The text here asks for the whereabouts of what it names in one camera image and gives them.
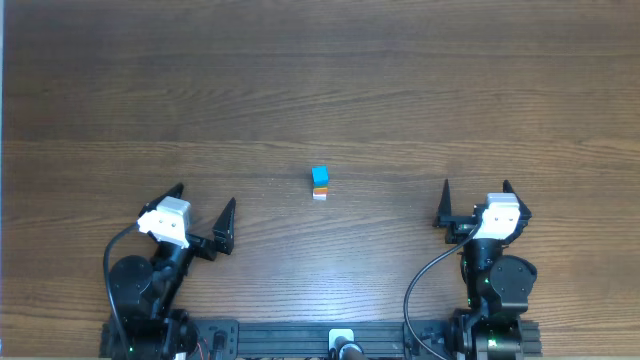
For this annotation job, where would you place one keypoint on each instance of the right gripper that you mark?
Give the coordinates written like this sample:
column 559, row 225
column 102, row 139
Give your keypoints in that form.
column 462, row 227

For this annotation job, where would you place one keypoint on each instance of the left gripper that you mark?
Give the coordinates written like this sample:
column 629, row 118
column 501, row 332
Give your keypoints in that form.
column 204, row 248

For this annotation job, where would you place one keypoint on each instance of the orange cube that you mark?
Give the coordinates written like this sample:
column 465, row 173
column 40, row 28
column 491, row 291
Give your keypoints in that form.
column 320, row 190

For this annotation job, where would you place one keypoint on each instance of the blue cube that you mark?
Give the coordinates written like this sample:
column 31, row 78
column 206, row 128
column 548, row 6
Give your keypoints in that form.
column 320, row 176

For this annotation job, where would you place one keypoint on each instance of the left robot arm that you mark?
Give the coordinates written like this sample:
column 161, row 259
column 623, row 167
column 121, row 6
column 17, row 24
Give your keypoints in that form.
column 130, row 287

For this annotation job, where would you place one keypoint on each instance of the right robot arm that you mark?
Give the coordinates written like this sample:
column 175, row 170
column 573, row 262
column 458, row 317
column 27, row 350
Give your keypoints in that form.
column 495, row 295

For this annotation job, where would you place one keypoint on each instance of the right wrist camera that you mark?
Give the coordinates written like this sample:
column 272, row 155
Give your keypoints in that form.
column 500, row 216

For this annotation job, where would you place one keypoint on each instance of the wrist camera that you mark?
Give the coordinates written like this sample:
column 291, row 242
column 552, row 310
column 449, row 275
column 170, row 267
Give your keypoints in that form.
column 165, row 222
column 500, row 216

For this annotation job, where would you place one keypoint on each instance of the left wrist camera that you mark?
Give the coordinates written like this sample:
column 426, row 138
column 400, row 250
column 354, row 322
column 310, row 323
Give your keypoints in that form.
column 165, row 222

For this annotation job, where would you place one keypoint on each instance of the mounting rail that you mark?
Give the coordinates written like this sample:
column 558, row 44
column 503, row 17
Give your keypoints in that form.
column 290, row 340

